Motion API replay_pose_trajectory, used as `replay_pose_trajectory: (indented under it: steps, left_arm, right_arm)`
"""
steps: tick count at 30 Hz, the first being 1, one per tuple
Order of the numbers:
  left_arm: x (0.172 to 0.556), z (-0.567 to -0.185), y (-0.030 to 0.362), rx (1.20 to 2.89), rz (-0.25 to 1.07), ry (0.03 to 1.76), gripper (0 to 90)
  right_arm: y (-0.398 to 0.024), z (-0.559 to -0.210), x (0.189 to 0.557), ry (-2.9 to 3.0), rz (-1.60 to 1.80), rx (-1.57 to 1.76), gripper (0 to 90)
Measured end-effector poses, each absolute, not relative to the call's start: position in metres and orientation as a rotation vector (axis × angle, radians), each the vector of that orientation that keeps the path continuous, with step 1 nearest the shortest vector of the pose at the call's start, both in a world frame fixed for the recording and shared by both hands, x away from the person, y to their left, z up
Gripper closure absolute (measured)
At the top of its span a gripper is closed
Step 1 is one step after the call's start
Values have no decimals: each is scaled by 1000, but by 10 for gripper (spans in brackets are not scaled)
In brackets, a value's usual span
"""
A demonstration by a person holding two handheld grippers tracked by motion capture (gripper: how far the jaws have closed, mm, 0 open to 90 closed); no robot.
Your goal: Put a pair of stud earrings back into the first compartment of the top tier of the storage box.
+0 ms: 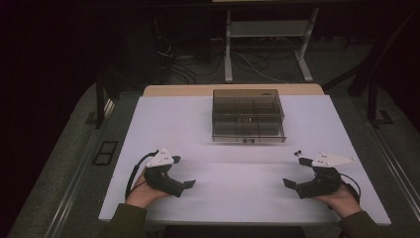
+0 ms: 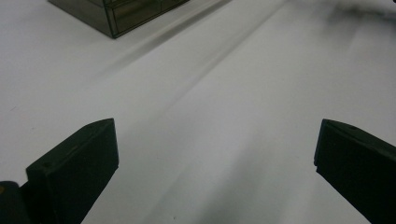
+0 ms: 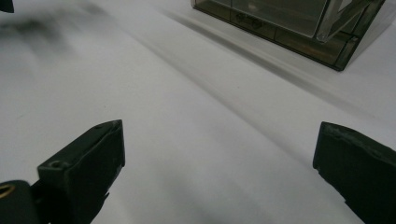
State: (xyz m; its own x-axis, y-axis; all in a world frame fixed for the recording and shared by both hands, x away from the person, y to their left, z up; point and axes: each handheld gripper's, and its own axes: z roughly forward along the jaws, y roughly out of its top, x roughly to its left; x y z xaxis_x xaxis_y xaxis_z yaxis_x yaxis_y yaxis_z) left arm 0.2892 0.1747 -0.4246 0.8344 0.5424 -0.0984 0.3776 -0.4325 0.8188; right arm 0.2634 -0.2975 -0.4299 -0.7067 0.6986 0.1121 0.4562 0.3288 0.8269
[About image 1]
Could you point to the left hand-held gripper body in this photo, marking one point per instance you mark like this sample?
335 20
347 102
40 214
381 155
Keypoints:
157 172

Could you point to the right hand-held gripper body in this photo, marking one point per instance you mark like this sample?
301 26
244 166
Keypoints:
322 181

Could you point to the person's right hand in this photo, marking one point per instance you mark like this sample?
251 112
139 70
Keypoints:
340 201

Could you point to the person's left hand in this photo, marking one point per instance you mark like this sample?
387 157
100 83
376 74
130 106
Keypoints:
142 195

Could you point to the white board mat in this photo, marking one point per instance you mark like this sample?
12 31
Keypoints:
231 185

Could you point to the smoky clear plastic drawer box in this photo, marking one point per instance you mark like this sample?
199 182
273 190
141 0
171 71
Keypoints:
247 115

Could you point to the black metal stand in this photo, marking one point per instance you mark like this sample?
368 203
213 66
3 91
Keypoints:
374 99
100 102

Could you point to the black floor socket frame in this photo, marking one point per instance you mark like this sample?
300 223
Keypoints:
105 152

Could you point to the white metal table frame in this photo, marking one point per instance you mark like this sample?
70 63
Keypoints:
269 29

